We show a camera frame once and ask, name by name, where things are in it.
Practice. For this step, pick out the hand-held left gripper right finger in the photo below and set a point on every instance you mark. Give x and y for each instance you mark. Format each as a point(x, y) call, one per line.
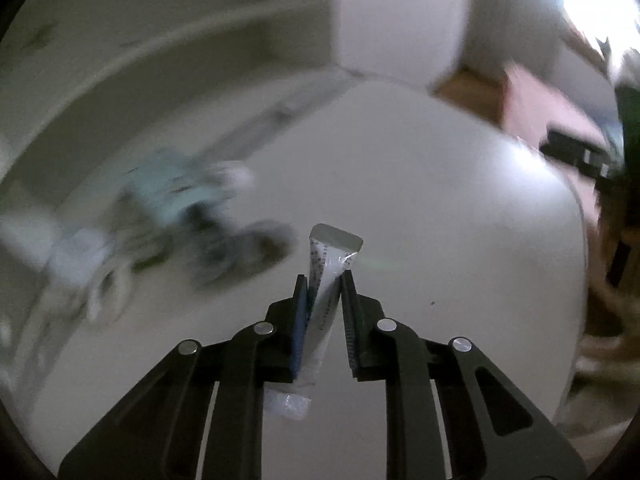
point(350, 330)

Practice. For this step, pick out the white squeeze tube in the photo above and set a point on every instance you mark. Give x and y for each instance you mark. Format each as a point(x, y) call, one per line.
point(325, 280)

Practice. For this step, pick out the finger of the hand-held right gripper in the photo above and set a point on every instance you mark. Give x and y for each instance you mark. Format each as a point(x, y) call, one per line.
point(575, 152)

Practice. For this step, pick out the person's right forearm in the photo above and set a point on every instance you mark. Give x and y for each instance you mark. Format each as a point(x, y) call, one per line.
point(607, 320)

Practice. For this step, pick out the pink blanket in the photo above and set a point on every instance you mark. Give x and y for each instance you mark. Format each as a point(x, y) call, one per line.
point(545, 100)

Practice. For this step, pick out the dark wrapper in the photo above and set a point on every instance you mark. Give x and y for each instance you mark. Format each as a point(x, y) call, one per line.
point(245, 250)

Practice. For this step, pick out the blue and white foil bag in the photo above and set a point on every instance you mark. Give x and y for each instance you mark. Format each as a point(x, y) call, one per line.
point(165, 190)

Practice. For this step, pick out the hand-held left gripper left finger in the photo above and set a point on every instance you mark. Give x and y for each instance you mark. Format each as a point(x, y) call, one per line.
point(299, 330)

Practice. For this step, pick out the clear plastic bag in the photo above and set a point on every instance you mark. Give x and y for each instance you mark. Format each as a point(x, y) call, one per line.
point(75, 260)

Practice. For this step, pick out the white shelf unit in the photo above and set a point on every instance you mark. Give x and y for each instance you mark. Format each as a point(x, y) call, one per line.
point(400, 20)

